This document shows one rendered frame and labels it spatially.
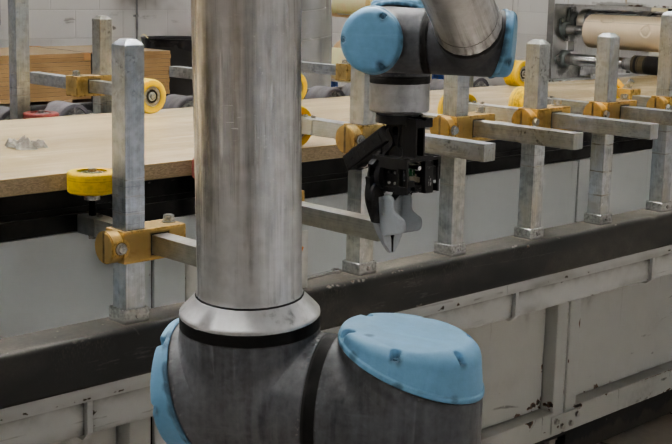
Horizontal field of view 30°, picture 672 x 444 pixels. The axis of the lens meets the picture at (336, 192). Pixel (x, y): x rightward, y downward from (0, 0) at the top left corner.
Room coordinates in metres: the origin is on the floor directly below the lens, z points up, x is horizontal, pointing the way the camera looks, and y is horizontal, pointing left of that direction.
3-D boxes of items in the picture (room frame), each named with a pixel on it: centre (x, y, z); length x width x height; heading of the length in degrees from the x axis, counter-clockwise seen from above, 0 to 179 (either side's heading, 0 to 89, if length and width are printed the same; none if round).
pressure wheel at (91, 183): (2.00, 0.40, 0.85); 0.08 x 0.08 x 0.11
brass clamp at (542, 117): (2.57, -0.42, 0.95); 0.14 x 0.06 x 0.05; 134
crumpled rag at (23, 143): (2.29, 0.57, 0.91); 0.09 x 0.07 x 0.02; 51
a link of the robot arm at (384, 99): (1.86, -0.09, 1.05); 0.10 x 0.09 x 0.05; 134
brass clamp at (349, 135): (2.22, -0.06, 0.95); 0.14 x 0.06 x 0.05; 134
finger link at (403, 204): (1.87, -0.11, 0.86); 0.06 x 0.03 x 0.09; 44
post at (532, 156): (2.56, -0.40, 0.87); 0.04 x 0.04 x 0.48; 44
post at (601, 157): (2.73, -0.58, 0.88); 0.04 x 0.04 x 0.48; 44
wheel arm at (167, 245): (1.86, 0.26, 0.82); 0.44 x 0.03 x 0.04; 44
